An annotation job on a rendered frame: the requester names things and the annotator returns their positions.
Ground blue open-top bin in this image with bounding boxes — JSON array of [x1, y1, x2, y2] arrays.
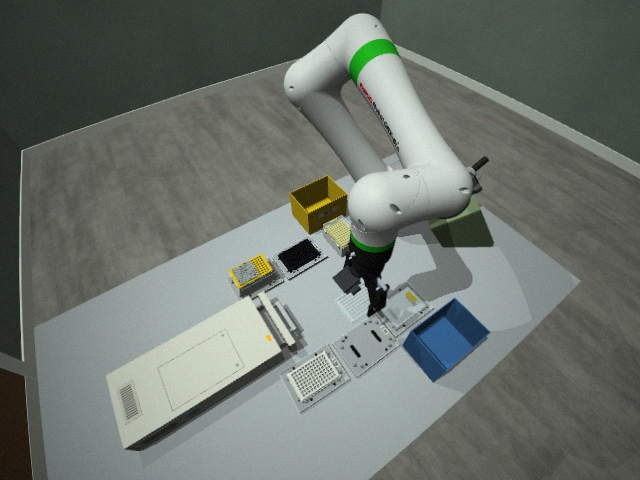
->
[[402, 298, 491, 382]]

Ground yellow waste bin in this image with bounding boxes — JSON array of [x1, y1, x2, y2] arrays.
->
[[289, 175, 347, 235]]

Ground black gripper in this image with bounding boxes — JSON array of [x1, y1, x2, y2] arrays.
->
[[343, 250, 390, 318]]

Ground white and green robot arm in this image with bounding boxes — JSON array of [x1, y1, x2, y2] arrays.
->
[[284, 13, 489, 267]]

